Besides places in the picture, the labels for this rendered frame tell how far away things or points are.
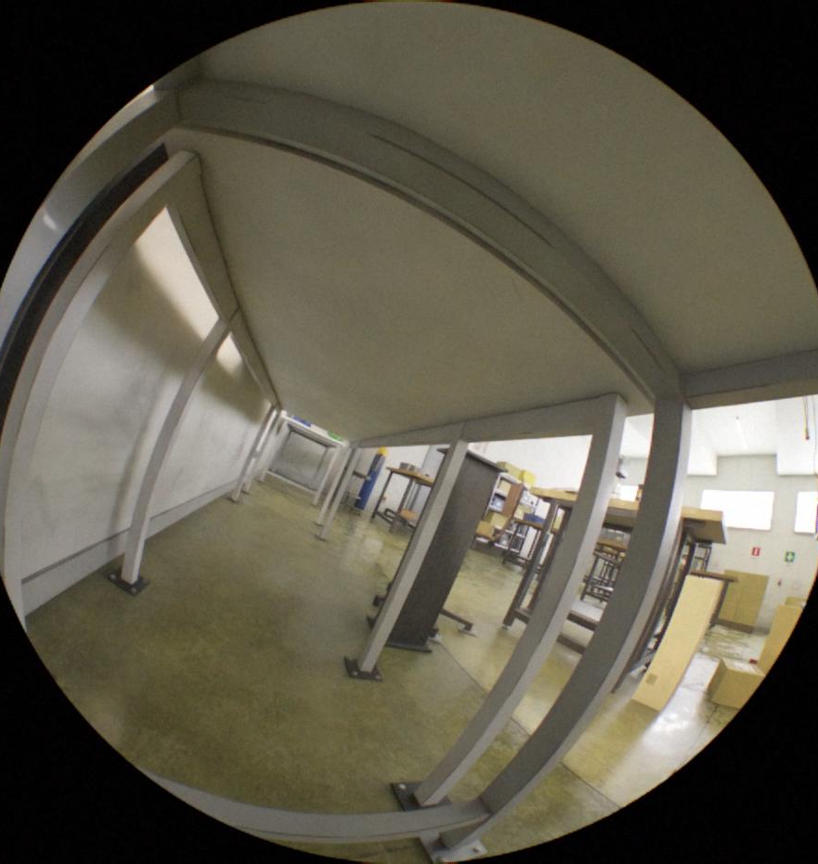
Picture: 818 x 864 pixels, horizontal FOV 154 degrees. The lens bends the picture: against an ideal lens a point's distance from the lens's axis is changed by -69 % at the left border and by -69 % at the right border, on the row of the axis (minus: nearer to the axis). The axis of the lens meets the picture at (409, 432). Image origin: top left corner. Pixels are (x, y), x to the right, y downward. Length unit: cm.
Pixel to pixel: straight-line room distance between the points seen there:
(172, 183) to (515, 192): 43
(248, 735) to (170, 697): 17
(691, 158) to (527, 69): 14
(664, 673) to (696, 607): 34
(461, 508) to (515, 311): 91
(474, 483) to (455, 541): 25
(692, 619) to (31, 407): 203
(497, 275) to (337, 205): 22
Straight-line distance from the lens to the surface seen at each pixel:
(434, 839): 73
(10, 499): 50
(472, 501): 123
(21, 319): 51
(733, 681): 226
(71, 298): 44
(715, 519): 167
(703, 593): 171
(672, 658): 174
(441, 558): 123
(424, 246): 40
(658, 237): 34
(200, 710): 76
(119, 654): 83
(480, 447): 129
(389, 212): 39
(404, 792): 77
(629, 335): 38
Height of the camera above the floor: 60
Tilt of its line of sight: 11 degrees up
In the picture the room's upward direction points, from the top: 23 degrees clockwise
